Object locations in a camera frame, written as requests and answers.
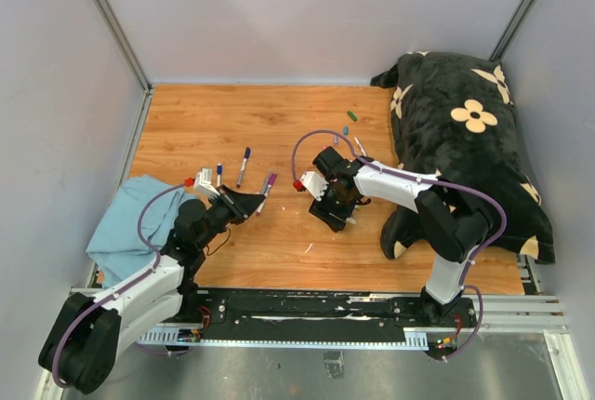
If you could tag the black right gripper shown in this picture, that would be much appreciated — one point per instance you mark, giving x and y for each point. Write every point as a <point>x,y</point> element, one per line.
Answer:
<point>322,211</point>

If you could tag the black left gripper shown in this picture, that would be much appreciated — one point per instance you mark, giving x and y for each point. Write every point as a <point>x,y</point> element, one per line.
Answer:
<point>248,202</point>

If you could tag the dark green cap marker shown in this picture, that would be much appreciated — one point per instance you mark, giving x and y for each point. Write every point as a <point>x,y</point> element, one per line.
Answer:
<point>360,146</point>

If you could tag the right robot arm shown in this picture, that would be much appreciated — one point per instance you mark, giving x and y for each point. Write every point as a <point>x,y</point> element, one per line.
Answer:
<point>453,219</point>

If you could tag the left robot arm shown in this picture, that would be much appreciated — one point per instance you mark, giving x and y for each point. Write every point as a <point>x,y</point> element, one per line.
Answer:
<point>91,332</point>

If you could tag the navy cap marker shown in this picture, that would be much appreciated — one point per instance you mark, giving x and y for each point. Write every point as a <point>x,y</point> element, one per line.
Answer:
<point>243,167</point>

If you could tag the light blue cloth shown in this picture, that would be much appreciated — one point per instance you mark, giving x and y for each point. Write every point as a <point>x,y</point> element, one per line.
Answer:
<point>142,204</point>

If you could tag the black floral pillow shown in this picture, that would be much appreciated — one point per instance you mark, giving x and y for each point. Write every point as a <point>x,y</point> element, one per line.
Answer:
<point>452,116</point>

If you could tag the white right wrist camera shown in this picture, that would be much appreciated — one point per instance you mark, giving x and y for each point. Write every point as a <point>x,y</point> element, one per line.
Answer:
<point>313,183</point>

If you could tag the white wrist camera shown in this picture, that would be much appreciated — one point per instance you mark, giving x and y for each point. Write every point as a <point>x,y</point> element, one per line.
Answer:
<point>202,183</point>
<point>313,183</point>

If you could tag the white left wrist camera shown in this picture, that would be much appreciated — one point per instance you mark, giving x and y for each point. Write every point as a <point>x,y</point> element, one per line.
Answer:
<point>202,183</point>

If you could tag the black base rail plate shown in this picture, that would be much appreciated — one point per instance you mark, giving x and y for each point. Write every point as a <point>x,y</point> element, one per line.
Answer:
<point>320,316</point>

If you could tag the aluminium frame rails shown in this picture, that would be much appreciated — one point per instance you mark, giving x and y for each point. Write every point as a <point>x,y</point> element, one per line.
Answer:
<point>525,314</point>

